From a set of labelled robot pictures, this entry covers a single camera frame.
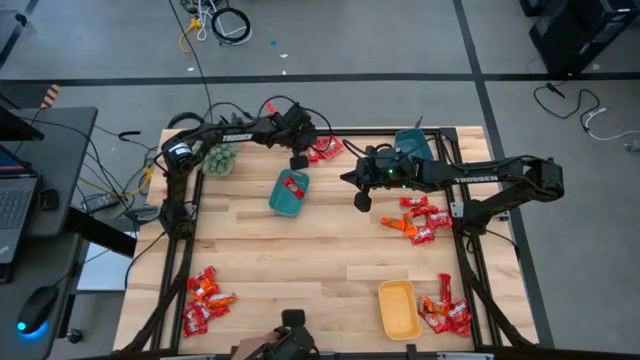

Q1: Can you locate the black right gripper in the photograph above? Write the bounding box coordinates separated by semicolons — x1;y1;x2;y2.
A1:
340;145;424;212

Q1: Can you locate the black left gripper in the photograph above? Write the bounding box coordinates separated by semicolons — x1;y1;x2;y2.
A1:
272;103;318;171

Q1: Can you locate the dark blue plastic bin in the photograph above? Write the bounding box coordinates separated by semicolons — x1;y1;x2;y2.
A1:
393;128;435;162

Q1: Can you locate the teal green plastic bin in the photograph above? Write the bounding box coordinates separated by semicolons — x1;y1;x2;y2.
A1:
267;168;311;219

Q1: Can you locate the yellow plastic bin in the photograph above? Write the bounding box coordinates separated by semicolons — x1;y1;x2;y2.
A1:
377;279;424;342

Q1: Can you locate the green plant in white pot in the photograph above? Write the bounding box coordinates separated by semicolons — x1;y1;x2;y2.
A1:
192;141;240;178

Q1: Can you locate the grey metal mounting plate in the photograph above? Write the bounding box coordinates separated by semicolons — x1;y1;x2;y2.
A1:
123;203;163;225
448;200;475;220

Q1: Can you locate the person's hand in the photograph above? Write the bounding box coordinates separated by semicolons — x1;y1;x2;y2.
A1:
231;329;281;360

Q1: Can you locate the black desk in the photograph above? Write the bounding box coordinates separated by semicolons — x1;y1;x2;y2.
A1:
0;106;139;360

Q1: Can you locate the orange black striped object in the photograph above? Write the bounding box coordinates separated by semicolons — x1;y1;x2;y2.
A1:
39;83;62;110

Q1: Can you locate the black equipment case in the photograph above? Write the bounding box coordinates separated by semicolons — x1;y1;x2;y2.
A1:
519;0;640;77

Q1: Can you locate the small black puck device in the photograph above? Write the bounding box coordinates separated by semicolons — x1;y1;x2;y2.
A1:
39;188;61;212

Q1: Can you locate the black monitor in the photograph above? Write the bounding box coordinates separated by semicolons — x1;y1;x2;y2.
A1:
0;106;46;143

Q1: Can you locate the grey laptop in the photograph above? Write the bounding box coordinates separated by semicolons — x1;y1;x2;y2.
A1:
0;144;41;266

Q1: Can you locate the black computer mouse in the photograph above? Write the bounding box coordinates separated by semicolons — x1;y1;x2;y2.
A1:
16;284;60;336

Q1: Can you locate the black metal table frame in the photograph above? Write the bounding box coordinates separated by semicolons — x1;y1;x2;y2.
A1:
117;127;539;360

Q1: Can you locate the black clamp with cable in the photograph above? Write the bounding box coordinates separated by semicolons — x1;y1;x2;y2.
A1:
201;101;251;126

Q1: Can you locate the black headphone-shaped cable loop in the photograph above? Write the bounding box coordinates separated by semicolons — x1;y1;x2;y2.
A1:
166;111;208;130

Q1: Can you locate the coiled black cable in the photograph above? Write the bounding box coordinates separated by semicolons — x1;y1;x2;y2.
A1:
210;6;253;46

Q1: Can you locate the long black cable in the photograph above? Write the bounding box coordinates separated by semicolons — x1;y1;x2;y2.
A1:
167;0;215;129

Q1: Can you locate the white floor cable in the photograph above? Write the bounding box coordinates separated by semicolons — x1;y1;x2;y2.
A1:
195;0;251;46

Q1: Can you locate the yellow power cable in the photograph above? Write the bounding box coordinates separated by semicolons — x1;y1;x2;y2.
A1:
178;16;203;54

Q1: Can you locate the yellow cable with plug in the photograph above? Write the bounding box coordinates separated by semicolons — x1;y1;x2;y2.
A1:
77;166;155;200

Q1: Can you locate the black cable with plug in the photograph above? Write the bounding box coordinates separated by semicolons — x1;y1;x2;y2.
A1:
532;81;602;121

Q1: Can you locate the white cable with plug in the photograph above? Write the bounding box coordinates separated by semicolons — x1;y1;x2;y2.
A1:
579;105;640;143

